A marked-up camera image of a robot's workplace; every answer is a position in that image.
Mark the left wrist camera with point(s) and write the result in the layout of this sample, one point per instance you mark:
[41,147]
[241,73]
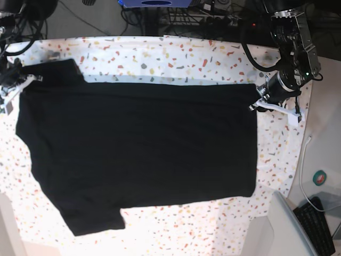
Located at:
[294,119]

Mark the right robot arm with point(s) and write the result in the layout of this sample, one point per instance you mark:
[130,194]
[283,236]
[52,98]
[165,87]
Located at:
[19,19]

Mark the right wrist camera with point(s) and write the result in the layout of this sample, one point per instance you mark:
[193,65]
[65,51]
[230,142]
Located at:
[7,108]

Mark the green tape roll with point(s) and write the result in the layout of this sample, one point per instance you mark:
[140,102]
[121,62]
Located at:
[319,178]

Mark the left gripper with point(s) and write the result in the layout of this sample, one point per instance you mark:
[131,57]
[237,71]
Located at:
[276,90]

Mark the black keyboard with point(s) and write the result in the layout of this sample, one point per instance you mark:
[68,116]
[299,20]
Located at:
[315,225]

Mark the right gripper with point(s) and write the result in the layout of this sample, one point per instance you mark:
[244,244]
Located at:
[11,75]

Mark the black t-shirt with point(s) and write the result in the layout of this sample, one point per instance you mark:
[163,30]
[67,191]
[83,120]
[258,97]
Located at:
[97,148]

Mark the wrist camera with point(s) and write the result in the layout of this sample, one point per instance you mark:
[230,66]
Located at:
[7,108]
[294,119]

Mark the terrazzo pattern tablecloth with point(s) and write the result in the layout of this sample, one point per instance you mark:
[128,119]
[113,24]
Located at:
[210,228]

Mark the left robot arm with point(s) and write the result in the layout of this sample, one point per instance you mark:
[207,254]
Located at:
[298,63]

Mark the grey laptop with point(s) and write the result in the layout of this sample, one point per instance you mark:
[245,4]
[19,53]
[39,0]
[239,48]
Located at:
[289,236]

